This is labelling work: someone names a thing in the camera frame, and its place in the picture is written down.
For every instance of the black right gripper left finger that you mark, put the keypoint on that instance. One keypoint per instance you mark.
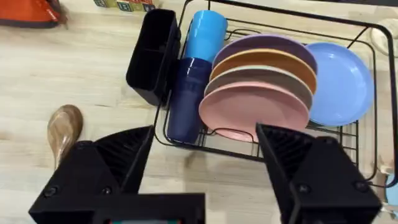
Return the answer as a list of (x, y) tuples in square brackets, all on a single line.
[(102, 168)]

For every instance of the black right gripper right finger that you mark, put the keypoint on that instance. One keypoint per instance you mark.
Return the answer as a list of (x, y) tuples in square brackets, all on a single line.
[(323, 183)]

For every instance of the wooden spoon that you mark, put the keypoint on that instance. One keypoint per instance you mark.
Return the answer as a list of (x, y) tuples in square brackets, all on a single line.
[(63, 130)]

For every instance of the light blue object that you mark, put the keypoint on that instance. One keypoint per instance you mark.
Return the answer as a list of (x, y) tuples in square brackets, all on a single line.
[(392, 191)]

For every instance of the blue plate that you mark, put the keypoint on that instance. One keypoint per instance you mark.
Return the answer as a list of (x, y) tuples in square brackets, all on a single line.
[(342, 84)]

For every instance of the pink plate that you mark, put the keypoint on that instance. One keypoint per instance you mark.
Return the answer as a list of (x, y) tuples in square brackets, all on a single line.
[(248, 105)]

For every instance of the dark blue cup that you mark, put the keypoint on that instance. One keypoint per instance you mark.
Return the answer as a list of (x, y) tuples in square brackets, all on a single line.
[(188, 99)]

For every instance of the black cutlery holder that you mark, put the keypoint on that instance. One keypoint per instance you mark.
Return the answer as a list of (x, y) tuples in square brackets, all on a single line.
[(154, 56)]

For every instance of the grey plate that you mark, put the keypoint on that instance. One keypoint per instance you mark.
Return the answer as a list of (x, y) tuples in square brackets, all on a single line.
[(258, 76)]

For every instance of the orange plate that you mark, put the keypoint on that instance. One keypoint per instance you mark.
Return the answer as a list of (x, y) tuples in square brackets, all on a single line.
[(264, 59)]

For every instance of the purple plate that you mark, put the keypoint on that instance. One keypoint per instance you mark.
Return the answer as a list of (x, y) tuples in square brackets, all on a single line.
[(267, 45)]

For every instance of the toy blocks on board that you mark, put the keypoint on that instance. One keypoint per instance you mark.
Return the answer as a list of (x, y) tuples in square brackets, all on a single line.
[(126, 4)]

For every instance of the light blue cup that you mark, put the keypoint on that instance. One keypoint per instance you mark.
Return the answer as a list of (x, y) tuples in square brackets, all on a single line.
[(206, 34)]

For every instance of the orange bag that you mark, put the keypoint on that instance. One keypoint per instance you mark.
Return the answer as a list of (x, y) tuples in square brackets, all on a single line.
[(29, 12)]

